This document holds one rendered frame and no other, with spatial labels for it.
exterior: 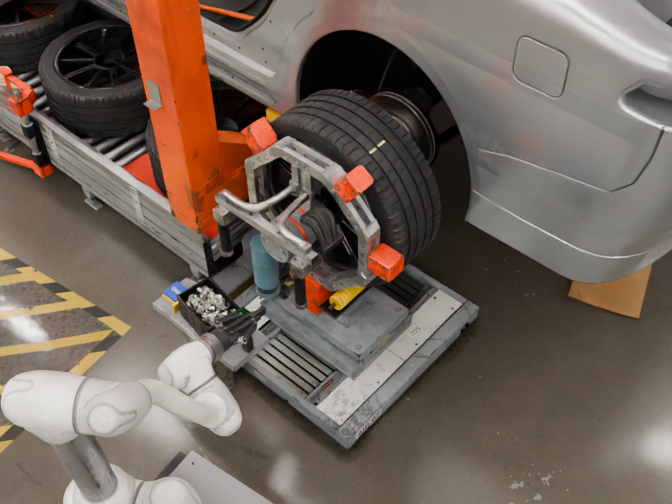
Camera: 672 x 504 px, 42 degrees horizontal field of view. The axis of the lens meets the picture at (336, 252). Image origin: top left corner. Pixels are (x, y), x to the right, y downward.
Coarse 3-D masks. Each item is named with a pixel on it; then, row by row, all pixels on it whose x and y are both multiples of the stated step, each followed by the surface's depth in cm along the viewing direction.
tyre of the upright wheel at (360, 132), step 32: (320, 96) 285; (352, 96) 279; (288, 128) 278; (320, 128) 269; (352, 128) 269; (384, 128) 272; (352, 160) 264; (384, 160) 267; (416, 160) 273; (384, 192) 265; (416, 192) 273; (384, 224) 272; (416, 224) 278
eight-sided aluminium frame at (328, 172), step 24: (288, 144) 273; (264, 168) 296; (312, 168) 266; (336, 168) 265; (264, 192) 303; (336, 192) 264; (264, 216) 306; (360, 216) 271; (360, 240) 270; (360, 264) 279; (336, 288) 299
